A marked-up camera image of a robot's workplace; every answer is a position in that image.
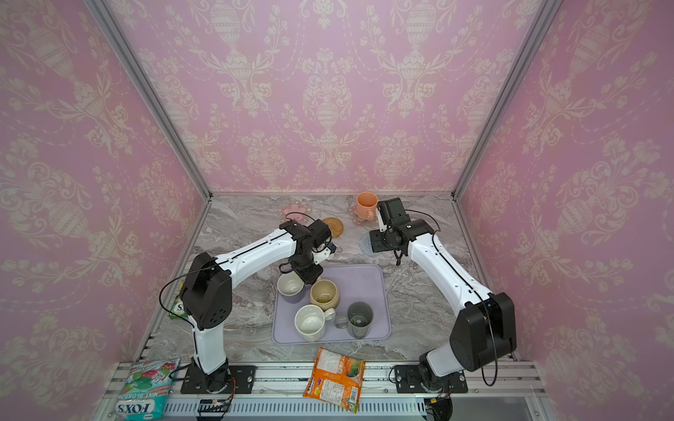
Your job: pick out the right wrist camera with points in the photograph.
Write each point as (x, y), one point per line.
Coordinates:
(392, 212)

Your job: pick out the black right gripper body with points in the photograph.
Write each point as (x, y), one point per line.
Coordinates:
(383, 240)

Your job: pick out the pink flower silicone coaster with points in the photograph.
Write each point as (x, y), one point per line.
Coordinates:
(295, 210)

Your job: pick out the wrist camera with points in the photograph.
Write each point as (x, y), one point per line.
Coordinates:
(313, 238)
(392, 212)

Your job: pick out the cream yellow mug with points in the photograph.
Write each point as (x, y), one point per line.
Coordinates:
(325, 294)

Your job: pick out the lavender plastic tray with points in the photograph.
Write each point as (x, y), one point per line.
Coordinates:
(356, 283)

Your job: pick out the grey green mug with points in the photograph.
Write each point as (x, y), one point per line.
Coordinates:
(357, 320)

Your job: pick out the mint Fox's candy bag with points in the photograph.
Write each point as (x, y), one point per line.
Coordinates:
(146, 389)

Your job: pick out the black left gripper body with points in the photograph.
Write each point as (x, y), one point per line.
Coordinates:
(307, 267)

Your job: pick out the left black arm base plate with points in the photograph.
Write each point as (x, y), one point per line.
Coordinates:
(236, 379)

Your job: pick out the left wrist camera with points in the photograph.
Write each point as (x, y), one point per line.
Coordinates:
(313, 238)

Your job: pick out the green Fox's candy bag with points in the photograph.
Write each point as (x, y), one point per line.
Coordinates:
(177, 309)

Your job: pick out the peach pink mug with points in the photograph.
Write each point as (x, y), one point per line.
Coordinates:
(366, 206)

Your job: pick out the blue knitted round coaster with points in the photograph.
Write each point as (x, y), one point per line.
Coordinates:
(366, 246)

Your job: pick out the woven rattan round coaster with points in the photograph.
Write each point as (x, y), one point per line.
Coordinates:
(335, 226)

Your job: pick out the orange snack packet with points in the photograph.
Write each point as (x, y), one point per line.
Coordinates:
(336, 379)

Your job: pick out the lavender mug white inside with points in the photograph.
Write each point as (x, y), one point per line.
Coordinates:
(290, 287)

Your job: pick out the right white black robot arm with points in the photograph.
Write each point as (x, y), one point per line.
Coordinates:
(485, 327)

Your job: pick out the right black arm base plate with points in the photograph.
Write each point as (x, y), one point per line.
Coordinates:
(408, 380)

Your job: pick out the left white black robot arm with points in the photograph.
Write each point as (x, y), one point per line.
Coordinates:
(207, 293)

